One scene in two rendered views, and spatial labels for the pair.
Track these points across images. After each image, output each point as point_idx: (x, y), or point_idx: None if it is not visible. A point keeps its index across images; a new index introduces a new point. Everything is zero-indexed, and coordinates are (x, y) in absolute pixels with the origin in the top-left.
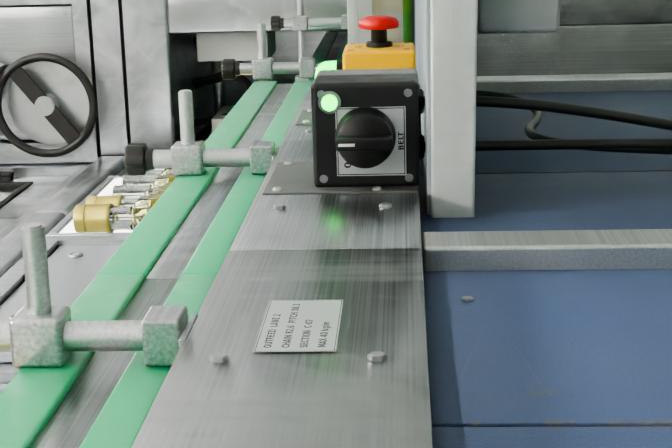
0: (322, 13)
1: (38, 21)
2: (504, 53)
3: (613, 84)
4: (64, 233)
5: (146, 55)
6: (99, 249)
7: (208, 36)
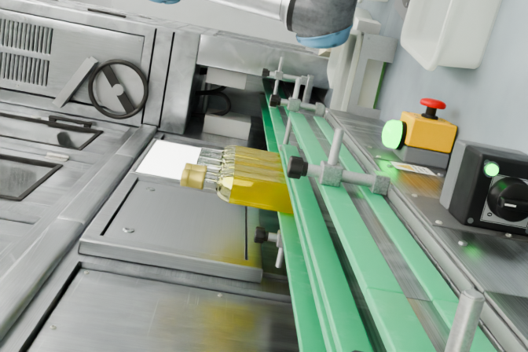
0: (283, 71)
1: (122, 41)
2: None
3: None
4: (140, 172)
5: (181, 73)
6: (163, 187)
7: (214, 70)
